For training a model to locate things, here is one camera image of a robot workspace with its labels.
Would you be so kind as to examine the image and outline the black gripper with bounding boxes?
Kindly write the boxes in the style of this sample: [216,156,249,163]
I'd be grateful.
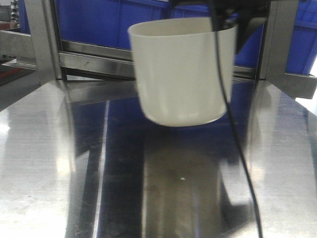
[170,0,271,53]

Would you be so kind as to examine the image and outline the white plastic bin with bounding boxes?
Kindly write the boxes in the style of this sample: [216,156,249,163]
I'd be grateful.
[128,17,237,127]

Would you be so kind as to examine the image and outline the blue plastic crate right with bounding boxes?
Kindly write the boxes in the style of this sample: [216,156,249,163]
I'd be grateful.
[286,0,317,75]

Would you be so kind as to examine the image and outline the blue plastic crate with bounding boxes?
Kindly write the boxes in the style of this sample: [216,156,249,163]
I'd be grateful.
[18,0,264,67]
[286,0,317,75]

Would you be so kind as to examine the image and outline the black cable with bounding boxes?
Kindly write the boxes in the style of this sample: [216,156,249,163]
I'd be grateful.
[207,0,264,238]

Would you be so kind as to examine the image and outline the stainless steel shelf frame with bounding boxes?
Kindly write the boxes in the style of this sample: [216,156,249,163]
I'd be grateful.
[0,0,317,99]

